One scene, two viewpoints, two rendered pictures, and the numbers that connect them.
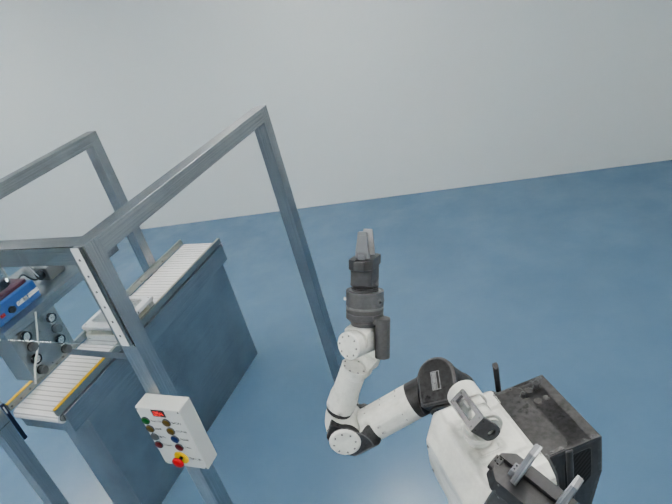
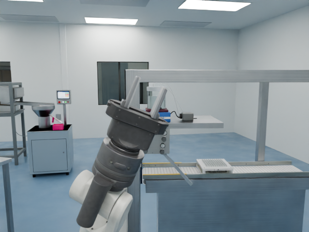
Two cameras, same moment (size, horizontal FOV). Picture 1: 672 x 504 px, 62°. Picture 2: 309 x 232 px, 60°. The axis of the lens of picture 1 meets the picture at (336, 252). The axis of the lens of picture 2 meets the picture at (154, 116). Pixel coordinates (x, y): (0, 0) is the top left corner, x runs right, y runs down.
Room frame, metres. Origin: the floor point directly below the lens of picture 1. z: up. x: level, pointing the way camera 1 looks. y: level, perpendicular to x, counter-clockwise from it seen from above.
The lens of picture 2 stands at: (0.90, -0.52, 1.61)
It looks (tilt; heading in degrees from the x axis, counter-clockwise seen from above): 8 degrees down; 60
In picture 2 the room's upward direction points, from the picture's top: straight up
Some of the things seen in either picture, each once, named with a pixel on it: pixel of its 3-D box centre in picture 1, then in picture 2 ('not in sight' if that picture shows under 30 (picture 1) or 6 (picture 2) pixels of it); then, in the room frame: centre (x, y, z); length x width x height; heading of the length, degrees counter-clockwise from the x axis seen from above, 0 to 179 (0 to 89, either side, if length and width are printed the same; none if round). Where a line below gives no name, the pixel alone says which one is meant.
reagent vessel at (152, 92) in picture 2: not in sight; (156, 96); (1.93, 1.27, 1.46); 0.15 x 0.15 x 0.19
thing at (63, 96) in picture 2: not in sight; (64, 107); (1.81, 4.25, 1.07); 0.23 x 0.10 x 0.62; 161
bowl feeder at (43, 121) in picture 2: not in sight; (48, 116); (1.54, 4.25, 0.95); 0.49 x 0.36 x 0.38; 161
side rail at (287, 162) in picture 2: (110, 309); (217, 164); (2.50, 1.17, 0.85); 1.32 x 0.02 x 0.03; 153
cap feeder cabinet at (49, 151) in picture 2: not in sight; (52, 149); (1.57, 4.18, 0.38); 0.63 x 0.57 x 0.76; 161
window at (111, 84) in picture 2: not in sight; (123, 83); (3.73, 6.15, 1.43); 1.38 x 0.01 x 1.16; 161
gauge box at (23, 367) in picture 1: (34, 340); (154, 139); (1.88, 1.19, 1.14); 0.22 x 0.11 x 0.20; 153
